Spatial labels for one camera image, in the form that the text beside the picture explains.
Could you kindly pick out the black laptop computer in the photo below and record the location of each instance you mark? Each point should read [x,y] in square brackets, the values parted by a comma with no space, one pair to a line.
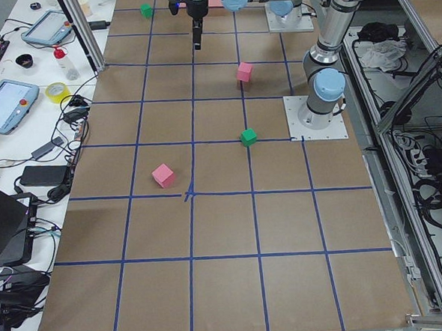
[17,219]

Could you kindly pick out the pink cube near center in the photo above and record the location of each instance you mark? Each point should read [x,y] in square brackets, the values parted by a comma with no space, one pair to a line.
[244,72]

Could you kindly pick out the far blue teach pendant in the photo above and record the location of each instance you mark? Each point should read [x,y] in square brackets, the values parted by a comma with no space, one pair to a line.
[49,30]

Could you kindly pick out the clear bottle red cap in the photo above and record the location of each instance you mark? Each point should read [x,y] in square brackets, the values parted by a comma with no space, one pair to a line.
[66,64]

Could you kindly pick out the green cube near arm base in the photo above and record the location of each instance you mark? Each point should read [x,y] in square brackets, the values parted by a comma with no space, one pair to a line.
[248,137]

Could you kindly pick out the crumpled white cloth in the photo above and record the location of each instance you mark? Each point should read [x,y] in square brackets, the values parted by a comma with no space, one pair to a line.
[385,56]

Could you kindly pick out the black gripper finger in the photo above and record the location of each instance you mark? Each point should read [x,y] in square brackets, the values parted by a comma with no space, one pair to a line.
[197,34]

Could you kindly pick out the near blue teach pendant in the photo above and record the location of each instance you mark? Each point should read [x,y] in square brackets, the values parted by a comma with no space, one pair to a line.
[16,98]

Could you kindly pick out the pink cube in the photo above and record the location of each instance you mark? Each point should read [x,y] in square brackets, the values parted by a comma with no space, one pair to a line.
[244,72]
[163,175]

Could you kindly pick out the green cube near bin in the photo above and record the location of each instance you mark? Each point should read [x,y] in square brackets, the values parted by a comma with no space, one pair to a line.
[146,10]

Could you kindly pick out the black power adapter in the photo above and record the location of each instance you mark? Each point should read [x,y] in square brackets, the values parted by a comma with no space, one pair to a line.
[46,175]

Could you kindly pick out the pink cube far side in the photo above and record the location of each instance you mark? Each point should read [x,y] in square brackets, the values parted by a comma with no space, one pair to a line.
[163,175]

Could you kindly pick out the blue teach pendant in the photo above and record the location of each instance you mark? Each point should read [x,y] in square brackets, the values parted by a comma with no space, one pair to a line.
[49,30]
[16,98]

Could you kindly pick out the yellow tape roll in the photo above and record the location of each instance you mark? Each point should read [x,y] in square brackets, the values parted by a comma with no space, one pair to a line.
[57,92]

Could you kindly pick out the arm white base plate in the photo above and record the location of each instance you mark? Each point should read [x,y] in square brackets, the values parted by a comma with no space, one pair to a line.
[303,22]
[305,125]

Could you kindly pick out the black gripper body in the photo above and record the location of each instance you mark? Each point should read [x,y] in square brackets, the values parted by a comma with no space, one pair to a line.
[196,8]

